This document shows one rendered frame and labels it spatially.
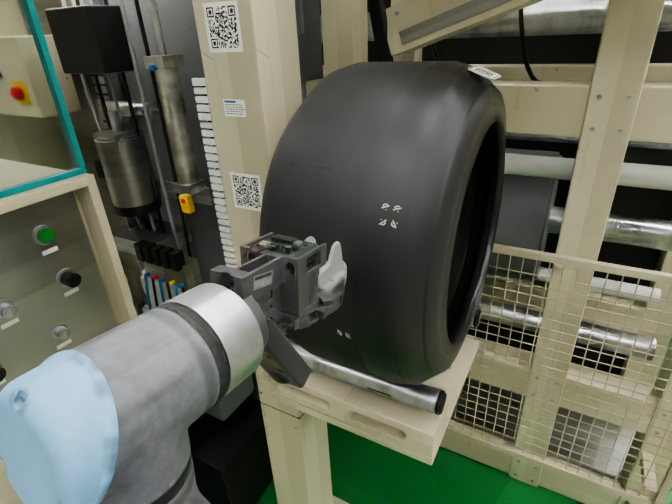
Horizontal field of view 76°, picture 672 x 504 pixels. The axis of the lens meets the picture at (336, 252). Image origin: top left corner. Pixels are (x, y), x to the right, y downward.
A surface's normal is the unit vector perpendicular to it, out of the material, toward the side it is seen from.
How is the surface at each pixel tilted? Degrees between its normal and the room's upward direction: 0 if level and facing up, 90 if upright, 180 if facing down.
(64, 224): 90
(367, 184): 56
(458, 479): 0
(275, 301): 90
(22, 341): 90
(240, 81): 90
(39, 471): 78
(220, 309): 31
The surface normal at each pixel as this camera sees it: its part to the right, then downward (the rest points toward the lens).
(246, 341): 0.85, -0.08
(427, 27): -0.48, 0.42
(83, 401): 0.51, -0.62
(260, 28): 0.87, 0.18
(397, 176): -0.17, -0.13
